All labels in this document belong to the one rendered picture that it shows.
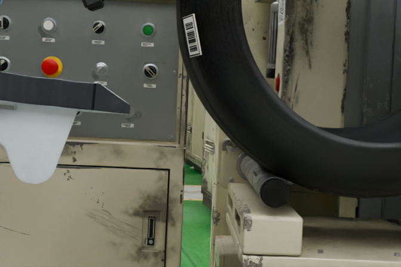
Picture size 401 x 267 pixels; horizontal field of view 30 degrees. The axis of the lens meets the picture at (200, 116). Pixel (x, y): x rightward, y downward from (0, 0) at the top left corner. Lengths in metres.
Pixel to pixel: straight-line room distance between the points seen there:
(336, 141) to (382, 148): 0.07
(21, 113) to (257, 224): 0.74
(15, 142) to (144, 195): 1.39
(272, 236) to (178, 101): 0.78
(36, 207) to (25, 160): 1.41
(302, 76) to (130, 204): 0.57
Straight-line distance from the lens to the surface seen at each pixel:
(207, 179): 6.12
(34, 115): 0.43
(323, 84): 1.50
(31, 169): 0.43
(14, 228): 1.86
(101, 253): 1.85
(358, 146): 1.11
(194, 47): 1.09
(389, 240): 1.33
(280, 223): 1.13
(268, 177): 1.14
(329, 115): 1.50
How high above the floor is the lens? 1.07
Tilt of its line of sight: 3 degrees down
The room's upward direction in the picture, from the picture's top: 3 degrees clockwise
